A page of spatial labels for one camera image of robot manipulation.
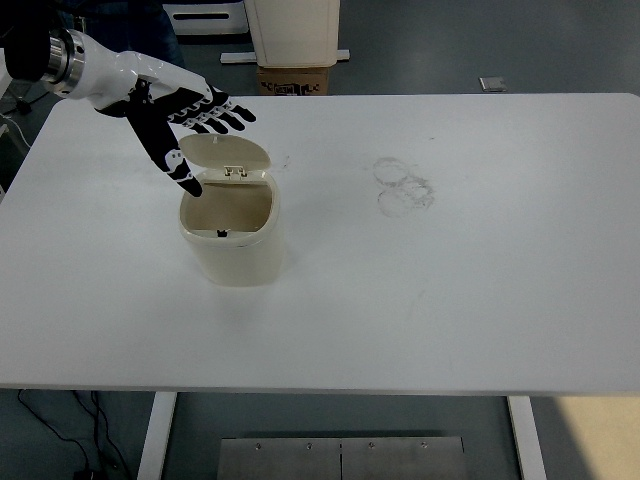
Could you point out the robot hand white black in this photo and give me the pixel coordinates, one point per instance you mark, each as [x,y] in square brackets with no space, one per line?
[150,125]

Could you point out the cream plastic trash bin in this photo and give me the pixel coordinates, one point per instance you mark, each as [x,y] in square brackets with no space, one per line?
[240,260]

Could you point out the person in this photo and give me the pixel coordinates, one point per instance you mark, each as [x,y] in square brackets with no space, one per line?
[150,30]

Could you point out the white flat base bar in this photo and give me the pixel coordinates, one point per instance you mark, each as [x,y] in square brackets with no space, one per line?
[237,57]

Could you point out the white appliance with black slot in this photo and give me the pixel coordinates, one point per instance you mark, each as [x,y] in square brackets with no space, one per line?
[210,17]

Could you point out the brown cardboard box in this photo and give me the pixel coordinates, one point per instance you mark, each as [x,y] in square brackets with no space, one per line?
[292,77]

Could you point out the large cream plastic cabinet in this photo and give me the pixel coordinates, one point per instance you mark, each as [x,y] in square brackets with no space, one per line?
[295,30]

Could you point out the white table leg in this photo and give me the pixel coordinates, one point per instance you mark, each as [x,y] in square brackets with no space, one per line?
[527,440]
[157,435]

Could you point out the small grey floor plate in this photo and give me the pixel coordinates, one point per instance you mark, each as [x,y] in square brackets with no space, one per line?
[494,84]

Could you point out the grey metal plate with screws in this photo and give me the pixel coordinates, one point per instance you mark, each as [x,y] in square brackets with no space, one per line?
[300,460]

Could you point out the beige floor mat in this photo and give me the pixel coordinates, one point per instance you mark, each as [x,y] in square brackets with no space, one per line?
[600,440]

